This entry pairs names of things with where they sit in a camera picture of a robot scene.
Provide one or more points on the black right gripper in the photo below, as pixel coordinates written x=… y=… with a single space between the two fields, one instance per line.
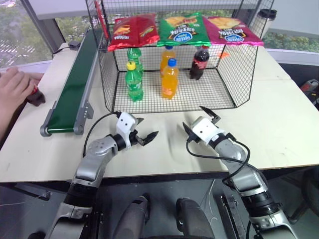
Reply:
x=216 y=120

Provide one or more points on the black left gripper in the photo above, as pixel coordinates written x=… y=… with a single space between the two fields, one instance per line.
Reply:
x=138 y=140

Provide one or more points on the cola bottle red label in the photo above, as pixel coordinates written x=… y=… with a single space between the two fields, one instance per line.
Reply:
x=37 y=98

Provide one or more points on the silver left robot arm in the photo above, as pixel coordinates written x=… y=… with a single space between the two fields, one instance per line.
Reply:
x=92 y=164

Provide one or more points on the person's bare forearm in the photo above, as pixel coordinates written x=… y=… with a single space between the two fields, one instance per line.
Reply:
x=3 y=127

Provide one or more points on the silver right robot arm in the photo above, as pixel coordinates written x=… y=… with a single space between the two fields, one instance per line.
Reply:
x=249 y=179

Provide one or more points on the green conveyor belt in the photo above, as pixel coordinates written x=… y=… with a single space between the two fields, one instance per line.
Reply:
x=72 y=92

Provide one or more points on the person's bare hand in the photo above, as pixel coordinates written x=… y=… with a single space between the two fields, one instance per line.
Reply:
x=13 y=87

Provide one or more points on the green soda bottle yellow cap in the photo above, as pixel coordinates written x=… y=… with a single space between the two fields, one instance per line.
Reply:
x=134 y=84

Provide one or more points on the orange soda bottle blue cap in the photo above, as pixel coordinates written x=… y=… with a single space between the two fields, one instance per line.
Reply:
x=165 y=57
x=169 y=84

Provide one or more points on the cola bottle red cap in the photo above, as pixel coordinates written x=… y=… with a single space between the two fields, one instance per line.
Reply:
x=198 y=67

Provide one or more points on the orange tag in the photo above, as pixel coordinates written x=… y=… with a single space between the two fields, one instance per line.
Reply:
x=224 y=54

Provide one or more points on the green chips bag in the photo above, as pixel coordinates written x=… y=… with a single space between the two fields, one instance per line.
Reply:
x=183 y=32

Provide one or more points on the pink chips bag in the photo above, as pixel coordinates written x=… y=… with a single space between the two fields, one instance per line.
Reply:
x=231 y=32

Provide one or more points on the dark rounded shape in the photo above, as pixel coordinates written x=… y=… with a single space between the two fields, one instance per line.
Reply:
x=193 y=219

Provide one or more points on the red chips bag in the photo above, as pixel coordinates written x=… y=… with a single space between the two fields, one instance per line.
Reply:
x=134 y=30

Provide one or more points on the grey power adapter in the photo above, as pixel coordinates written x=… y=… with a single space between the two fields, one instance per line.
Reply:
x=74 y=44

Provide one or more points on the red black power drill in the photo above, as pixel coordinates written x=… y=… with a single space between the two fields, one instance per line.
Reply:
x=311 y=89

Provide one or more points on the white tumbler black lid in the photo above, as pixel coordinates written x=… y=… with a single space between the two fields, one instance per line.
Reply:
x=264 y=22

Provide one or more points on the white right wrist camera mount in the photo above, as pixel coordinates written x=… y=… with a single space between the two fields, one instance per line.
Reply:
x=204 y=130

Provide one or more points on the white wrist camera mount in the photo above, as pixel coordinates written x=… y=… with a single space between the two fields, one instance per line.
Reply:
x=204 y=130
x=125 y=124

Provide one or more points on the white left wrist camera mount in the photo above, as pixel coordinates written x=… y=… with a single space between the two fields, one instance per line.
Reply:
x=125 y=124

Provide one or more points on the black metal rail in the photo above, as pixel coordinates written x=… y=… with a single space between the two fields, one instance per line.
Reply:
x=229 y=214

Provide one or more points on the grey metal table bracket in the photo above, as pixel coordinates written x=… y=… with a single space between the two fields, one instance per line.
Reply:
x=32 y=191

